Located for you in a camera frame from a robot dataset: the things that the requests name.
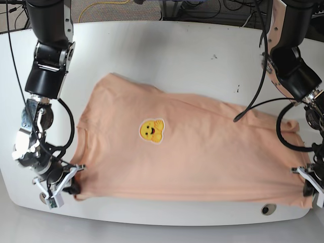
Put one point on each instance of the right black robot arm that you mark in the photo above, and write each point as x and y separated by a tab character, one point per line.
52	25

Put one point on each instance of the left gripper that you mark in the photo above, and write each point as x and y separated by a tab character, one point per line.
313	175

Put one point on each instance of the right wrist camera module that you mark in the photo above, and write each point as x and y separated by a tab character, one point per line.
55	201

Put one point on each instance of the peach orange t-shirt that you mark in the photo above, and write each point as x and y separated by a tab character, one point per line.
142	143

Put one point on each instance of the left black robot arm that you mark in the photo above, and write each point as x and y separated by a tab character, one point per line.
286	27

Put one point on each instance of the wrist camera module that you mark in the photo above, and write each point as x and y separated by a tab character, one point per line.
320	200
55	201

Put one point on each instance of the black tripod stand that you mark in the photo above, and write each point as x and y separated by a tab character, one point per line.
17	18

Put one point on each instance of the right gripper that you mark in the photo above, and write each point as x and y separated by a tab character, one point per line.
53	175

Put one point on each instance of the right table cable grommet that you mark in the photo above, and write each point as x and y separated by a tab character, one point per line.
268	209

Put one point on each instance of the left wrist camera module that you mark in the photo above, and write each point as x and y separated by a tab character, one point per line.
320	200

